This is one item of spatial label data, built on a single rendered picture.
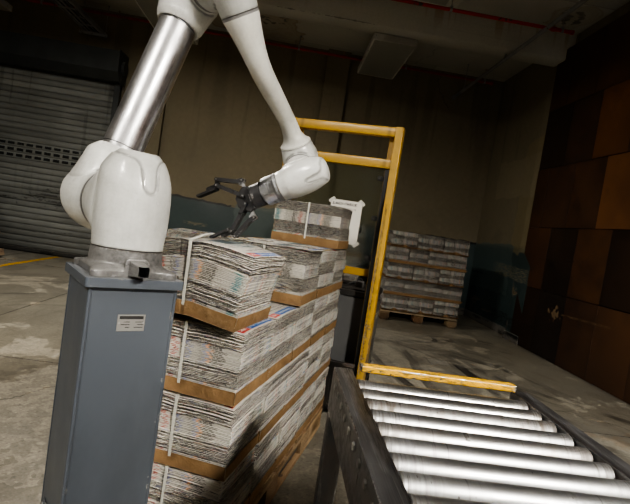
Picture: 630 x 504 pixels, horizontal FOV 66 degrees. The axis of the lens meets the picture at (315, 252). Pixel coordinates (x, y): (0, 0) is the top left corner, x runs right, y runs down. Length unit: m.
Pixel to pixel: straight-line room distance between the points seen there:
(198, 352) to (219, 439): 0.27
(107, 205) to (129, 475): 0.60
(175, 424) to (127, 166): 0.84
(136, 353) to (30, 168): 8.43
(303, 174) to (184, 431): 0.85
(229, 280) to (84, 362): 0.48
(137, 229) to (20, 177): 8.48
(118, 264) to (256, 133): 7.61
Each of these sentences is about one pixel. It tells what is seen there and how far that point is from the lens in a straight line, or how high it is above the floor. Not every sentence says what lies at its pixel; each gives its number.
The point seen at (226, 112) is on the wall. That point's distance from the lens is 8.73.
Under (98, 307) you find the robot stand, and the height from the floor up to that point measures 0.94.
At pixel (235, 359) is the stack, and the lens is 1.47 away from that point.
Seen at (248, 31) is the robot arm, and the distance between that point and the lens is 1.36.
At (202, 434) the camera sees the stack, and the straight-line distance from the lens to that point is 1.58.
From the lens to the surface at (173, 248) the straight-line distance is 1.48.
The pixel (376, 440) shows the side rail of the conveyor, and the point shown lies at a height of 0.80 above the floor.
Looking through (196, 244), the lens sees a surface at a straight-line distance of 1.47.
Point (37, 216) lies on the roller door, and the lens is 9.39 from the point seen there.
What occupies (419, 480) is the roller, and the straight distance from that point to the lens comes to 0.86.
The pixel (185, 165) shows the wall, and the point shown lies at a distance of 8.70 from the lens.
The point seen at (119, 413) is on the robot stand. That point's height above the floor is 0.71.
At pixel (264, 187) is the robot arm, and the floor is 1.26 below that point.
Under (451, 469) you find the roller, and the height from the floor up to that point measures 0.79.
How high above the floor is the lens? 1.17
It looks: 3 degrees down
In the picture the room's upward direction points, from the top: 9 degrees clockwise
